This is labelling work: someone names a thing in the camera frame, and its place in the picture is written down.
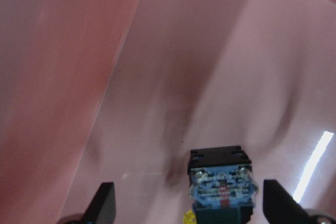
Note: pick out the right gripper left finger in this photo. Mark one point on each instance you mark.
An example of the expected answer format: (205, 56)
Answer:
(102, 208)

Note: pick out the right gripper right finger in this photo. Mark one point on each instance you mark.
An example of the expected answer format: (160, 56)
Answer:
(280, 207)

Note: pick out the pink plastic bin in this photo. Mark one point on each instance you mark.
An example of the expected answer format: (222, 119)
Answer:
(122, 90)

